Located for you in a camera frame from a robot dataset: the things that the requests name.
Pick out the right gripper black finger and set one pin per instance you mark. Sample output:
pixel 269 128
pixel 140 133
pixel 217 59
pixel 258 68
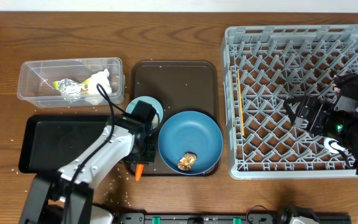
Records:
pixel 294 116
pixel 302 100

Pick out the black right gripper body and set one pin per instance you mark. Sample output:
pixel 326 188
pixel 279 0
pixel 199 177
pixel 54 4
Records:
pixel 322 122

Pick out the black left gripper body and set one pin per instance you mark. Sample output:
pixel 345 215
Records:
pixel 146 155

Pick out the orange carrot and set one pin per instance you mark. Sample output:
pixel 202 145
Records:
pixel 139 171

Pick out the light blue rice bowl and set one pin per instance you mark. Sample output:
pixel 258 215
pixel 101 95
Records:
pixel 152 101

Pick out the light blue cup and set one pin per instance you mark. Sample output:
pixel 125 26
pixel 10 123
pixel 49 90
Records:
pixel 332 145

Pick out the dark blue plate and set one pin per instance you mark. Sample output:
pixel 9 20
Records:
pixel 190 132

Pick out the white tissue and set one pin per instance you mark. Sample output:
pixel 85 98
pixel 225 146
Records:
pixel 101 78

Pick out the yellow snack wrapper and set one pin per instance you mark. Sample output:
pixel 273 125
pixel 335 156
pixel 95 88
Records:
pixel 87 86

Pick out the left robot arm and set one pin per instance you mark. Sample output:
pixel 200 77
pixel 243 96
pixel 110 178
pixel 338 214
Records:
pixel 65 195

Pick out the grey dishwasher rack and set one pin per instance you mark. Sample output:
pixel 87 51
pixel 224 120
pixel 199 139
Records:
pixel 276 63

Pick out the black waste bin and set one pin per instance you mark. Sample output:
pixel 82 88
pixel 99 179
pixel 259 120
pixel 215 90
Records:
pixel 52 141

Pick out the wooden chopstick right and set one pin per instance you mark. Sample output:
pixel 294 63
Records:
pixel 242 127

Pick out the wooden chopstick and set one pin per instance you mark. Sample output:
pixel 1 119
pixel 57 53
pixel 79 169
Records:
pixel 242 127
pixel 238 84

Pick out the wooden chopstick left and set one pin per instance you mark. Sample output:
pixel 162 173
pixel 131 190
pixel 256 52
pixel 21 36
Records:
pixel 238 84

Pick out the brown serving tray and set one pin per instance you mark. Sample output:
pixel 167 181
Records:
pixel 178 86

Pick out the crumpled silver foil ball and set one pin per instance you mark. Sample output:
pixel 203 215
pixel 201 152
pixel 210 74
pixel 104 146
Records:
pixel 69 89

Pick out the clear plastic bin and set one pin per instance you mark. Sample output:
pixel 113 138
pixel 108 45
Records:
pixel 36 79

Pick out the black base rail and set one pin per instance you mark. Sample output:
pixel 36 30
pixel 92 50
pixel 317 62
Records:
pixel 288 215

